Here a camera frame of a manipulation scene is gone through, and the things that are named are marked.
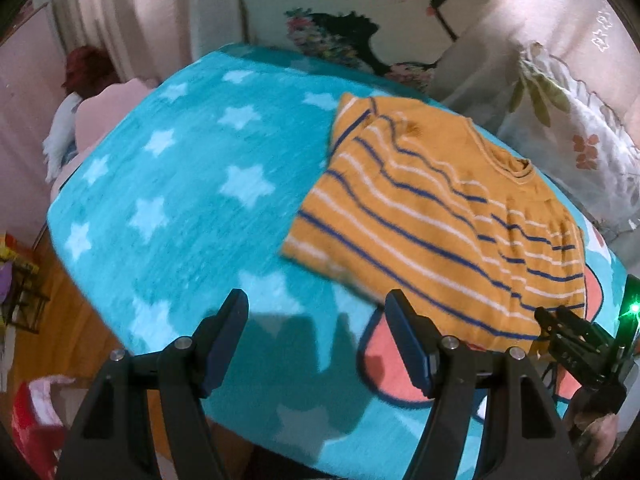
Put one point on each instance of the dark red hat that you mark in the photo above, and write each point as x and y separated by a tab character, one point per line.
88	71

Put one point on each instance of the red fabric item on floor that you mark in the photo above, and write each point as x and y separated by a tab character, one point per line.
37	429

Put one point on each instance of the leaf print pillow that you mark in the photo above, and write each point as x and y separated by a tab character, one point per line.
575	139

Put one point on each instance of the black bird print pillow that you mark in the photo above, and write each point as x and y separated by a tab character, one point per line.
400	40

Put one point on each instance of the turquoise star cartoon blanket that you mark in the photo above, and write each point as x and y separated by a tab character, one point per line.
192	195

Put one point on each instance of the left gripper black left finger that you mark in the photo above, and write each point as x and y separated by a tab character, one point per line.
111	436

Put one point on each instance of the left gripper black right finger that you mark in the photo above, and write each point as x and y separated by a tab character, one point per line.
523	436

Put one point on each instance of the yellow striped knit sweater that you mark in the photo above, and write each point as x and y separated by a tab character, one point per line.
415	198

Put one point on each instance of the person's right hand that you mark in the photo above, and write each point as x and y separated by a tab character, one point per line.
593	435

